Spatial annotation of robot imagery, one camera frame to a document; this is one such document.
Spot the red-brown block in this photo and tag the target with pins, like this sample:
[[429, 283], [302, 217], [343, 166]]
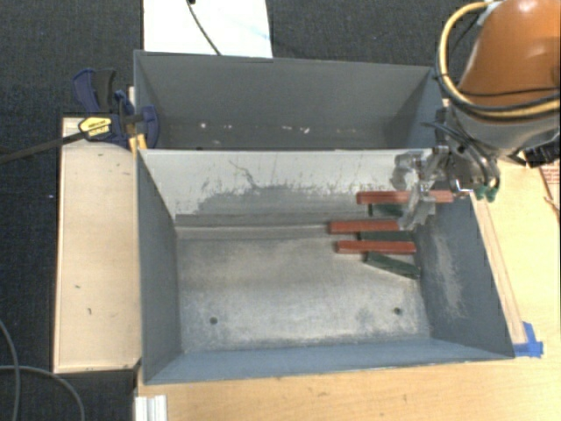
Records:
[[377, 247], [364, 226], [381, 197]]

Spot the pale wood board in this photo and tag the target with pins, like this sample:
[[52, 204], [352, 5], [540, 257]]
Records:
[[96, 257]]

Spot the black cylinder on white bracket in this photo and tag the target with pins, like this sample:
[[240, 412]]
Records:
[[543, 156]]

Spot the dark green flat block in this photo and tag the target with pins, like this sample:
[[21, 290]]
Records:
[[385, 236], [392, 265], [388, 210]]

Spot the grey metal bin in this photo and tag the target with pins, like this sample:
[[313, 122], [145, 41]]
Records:
[[285, 287]]

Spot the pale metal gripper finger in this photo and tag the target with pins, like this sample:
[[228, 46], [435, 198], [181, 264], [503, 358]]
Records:
[[420, 213], [406, 171]]

